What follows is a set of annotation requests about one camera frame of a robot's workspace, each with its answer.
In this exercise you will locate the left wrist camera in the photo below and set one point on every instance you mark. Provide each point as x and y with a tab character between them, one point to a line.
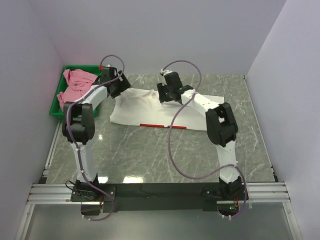
101	67

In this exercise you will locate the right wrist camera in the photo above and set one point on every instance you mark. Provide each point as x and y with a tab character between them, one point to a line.
164	72

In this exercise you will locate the white t-shirt with red print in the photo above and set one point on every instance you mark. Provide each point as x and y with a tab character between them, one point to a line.
139	107

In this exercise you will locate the black base beam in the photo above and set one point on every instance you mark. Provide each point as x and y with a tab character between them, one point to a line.
116	197

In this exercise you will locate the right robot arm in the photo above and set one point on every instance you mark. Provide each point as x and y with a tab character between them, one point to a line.
221	126

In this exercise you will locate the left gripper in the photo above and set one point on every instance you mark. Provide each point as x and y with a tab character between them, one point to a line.
124	85

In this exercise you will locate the green plastic bin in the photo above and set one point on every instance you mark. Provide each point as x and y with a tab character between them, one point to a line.
55	109

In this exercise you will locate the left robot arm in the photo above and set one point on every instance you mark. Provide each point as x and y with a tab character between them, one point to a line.
79	129

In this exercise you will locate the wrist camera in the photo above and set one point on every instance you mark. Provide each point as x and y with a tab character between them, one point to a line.
164	72
101	67

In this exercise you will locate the aluminium rail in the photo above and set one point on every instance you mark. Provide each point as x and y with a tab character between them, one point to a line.
58	194

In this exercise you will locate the pink t-shirt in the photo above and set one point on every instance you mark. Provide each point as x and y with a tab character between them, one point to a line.
78	83

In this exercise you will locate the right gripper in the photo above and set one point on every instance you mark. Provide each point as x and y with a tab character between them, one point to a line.
161	88

